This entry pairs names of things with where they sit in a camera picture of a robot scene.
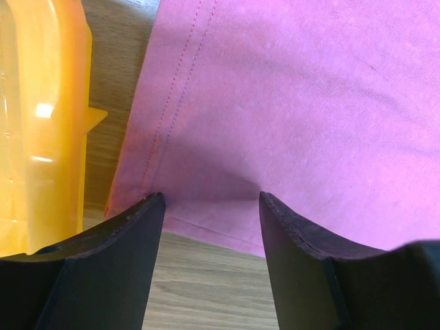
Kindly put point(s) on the yellow plastic basket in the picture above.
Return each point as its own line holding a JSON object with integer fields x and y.
{"x": 45, "y": 120}

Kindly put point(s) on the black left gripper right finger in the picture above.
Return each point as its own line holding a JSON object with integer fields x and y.
{"x": 321, "y": 280}

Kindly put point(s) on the red t shirt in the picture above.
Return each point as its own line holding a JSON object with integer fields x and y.
{"x": 331, "y": 106}

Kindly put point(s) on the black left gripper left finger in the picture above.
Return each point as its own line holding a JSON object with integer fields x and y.
{"x": 98, "y": 279}

